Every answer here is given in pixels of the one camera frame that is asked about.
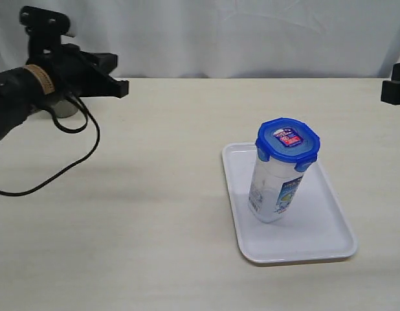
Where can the white backdrop curtain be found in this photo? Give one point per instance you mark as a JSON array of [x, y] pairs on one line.
[[239, 39]]

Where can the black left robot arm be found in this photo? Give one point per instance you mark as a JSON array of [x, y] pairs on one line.
[[14, 109]]

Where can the blue container lid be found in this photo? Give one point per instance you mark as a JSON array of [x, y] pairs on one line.
[[288, 141]]

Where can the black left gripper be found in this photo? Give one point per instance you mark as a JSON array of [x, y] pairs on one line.
[[54, 67]]

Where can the clear plastic tall container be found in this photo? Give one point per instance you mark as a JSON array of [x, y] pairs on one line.
[[273, 187]]

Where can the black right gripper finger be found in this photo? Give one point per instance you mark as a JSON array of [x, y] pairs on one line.
[[396, 72], [390, 92]]

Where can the stainless steel cup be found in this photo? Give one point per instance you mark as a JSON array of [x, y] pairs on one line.
[[63, 108]]

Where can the white rectangular tray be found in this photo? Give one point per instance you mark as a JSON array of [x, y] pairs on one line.
[[314, 228]]

